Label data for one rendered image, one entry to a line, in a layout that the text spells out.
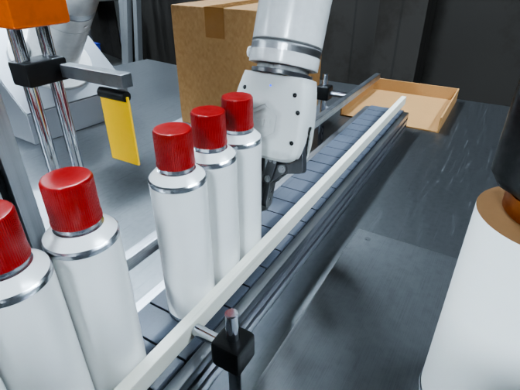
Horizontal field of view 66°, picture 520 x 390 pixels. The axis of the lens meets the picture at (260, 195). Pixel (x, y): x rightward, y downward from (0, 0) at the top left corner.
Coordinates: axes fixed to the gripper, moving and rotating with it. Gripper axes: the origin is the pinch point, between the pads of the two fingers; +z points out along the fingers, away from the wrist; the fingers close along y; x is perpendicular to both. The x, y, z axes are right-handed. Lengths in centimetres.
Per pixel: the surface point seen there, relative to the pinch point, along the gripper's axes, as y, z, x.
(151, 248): -2.9, 4.4, -16.0
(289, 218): 4.0, 2.3, 1.8
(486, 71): 13, -54, 247
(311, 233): 5.5, 5.0, 7.1
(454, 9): -13, -86, 238
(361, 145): 4.1, -7.2, 28.8
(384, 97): -7, -19, 85
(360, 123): -2.2, -10.8, 48.2
